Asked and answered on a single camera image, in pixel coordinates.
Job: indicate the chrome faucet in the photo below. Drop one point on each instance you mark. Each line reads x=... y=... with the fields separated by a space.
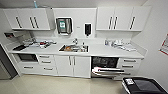
x=75 y=41

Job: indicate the steel paper towel dispenser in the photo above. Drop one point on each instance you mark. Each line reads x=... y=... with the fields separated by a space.
x=64 y=26

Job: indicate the teal bottle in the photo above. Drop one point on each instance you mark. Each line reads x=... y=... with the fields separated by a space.
x=35 y=4

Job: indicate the grey bin black lid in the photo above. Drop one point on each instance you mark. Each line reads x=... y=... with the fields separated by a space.
x=145 y=86

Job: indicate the small chrome sink knob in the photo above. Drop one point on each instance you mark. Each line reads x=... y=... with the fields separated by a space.
x=83 y=43

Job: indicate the stainless steel sink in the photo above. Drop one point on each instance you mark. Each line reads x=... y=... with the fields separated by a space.
x=61 y=50

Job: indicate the white wall cabinet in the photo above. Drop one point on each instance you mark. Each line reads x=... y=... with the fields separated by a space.
x=123 y=18
x=26 y=19

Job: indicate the built-in black microwave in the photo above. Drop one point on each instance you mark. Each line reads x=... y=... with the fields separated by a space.
x=27 y=57

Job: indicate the stack of white plates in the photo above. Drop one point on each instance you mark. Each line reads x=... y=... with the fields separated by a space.
x=117 y=42

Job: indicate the white drawer unit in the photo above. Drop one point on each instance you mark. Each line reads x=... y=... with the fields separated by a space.
x=130 y=65
x=46 y=65

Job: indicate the blue dish soap bottle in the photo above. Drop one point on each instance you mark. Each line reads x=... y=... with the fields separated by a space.
x=106 y=42

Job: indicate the black soap dispenser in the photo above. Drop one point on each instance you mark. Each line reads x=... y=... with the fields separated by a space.
x=87 y=29

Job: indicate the large colourful wall poster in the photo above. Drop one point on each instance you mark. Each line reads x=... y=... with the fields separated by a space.
x=164 y=45

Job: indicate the stainless steel refrigerator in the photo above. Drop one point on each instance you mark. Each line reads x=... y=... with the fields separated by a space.
x=5 y=65

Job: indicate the stainless steel dishwasher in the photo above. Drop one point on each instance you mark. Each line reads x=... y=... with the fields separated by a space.
x=105 y=70

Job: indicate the white sink base cabinet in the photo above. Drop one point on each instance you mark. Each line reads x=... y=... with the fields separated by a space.
x=73 y=66

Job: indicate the grey white dish cloth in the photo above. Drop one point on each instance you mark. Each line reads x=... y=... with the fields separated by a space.
x=53 y=43

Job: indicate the white dish towel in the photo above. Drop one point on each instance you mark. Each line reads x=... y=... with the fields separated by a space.
x=128 y=48

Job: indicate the white patterned plate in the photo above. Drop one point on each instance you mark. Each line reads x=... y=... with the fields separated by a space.
x=82 y=49

